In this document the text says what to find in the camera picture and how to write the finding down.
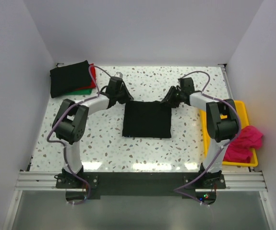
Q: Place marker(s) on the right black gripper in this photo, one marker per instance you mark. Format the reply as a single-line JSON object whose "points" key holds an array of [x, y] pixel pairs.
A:
{"points": [[168, 98]]}

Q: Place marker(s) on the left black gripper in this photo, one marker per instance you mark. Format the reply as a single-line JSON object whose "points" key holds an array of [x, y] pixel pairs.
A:
{"points": [[128, 97]]}

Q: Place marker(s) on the black t shirt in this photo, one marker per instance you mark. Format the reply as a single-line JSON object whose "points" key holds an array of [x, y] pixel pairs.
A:
{"points": [[146, 120], [68, 78]]}

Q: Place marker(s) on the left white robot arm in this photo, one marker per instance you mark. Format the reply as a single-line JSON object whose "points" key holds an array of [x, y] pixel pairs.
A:
{"points": [[70, 122]]}

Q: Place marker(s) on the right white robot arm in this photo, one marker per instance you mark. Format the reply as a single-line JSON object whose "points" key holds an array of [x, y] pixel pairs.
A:
{"points": [[222, 120]]}

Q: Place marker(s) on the folded red t shirt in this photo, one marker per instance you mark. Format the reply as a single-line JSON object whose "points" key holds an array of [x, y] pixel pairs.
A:
{"points": [[93, 76]]}

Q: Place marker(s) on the folded green t shirt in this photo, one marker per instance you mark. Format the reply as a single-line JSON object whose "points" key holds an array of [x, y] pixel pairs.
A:
{"points": [[81, 92]]}

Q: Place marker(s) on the folded black t shirt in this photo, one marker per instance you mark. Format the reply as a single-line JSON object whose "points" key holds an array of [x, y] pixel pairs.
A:
{"points": [[68, 78]]}

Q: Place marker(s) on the yellow plastic tray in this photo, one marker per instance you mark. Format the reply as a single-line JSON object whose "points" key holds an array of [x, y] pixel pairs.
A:
{"points": [[241, 109]]}

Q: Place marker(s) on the crumpled pink t shirt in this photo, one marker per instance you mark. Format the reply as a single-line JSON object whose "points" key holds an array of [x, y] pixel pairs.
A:
{"points": [[240, 150]]}

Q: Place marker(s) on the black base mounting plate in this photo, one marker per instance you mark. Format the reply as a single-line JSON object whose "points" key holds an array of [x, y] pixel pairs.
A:
{"points": [[93, 185]]}

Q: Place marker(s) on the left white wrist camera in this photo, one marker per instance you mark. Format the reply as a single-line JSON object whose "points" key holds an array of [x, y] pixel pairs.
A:
{"points": [[119, 74]]}

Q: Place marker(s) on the aluminium frame rail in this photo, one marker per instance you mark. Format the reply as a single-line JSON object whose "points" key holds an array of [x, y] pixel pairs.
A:
{"points": [[28, 181]]}

